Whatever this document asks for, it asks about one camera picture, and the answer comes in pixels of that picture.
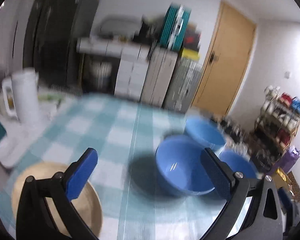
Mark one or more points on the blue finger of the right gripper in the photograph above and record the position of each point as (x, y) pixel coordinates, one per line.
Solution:
(285, 200)

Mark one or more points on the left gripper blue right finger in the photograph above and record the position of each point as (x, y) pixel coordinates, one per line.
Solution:
(219, 173)

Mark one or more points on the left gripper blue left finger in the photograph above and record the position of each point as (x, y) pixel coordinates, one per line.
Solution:
(78, 173)

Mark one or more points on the large blue bowl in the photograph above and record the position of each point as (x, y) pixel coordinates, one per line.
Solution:
(179, 170)

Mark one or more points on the light blue bowl back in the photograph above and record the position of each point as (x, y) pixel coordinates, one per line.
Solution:
(205, 132)

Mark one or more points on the cardboard box on floor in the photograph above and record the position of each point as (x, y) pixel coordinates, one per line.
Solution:
(288, 182)

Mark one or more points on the purple bag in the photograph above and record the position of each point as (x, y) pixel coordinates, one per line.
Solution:
(287, 161)

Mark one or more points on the teal checkered tablecloth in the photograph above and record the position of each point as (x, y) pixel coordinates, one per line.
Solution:
(125, 135)

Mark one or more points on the white side table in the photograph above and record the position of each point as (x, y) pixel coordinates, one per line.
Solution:
(19, 137)

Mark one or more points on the shoe rack with shoes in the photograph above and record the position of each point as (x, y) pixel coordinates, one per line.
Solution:
(277, 124)

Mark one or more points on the woven laundry basket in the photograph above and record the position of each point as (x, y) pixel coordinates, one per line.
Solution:
(100, 74)

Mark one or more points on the white electric kettle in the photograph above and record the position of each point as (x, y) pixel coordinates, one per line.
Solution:
(21, 97)

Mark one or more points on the wooden door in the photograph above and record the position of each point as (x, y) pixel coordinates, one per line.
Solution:
(226, 61)

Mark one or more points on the silver hard suitcase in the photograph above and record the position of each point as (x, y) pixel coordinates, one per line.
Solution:
(183, 85)

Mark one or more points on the white desk with drawers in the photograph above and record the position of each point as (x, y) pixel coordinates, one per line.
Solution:
(129, 66)

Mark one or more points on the stack of shoe boxes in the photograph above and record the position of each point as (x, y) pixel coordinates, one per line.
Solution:
(190, 46)

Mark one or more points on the beige hard suitcase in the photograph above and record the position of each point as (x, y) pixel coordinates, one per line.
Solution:
(158, 76)

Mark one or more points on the grey oval mirror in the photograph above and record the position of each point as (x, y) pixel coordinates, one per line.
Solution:
(116, 25)

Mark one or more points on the black refrigerator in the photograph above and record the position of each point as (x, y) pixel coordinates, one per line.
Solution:
(52, 32)

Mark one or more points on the teal hard suitcase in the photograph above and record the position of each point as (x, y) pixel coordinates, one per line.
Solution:
(174, 26)

